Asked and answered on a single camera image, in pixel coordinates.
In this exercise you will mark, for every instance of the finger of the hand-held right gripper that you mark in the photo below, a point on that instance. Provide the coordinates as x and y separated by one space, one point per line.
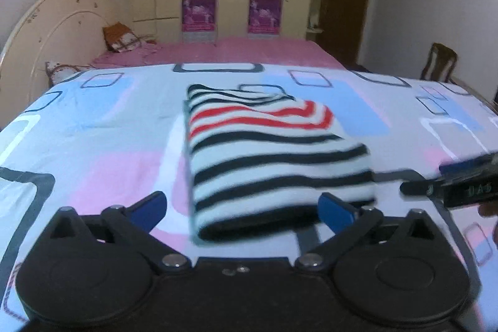
470 164
447 190

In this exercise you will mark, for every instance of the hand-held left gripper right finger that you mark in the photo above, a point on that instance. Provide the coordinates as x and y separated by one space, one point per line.
334 210

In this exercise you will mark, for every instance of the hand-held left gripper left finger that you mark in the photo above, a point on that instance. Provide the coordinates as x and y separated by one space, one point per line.
149 206

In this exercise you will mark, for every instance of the striped knit sweater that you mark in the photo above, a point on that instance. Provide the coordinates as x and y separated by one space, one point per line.
272 161

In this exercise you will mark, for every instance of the person's right hand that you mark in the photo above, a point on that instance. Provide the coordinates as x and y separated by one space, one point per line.
489 209

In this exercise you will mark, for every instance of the printed blanket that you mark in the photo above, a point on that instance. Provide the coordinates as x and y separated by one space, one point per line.
97 129

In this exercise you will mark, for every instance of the brown wooden chair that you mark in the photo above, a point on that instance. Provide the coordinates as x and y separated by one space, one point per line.
439 59

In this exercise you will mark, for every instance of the white patterned pillow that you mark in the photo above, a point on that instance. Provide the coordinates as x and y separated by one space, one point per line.
62 72

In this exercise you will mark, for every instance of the brown patterned pillow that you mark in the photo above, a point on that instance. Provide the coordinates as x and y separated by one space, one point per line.
120 36

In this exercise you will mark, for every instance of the pink bedsheet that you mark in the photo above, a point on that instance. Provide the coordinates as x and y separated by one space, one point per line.
233 52

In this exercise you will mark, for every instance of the brown wooden door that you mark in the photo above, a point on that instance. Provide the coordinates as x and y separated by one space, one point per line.
346 5

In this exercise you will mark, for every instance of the cream wooden headboard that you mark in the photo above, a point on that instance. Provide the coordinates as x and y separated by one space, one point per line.
46 28

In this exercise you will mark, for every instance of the purple wall poster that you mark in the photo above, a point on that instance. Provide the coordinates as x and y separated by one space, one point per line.
199 13
265 15

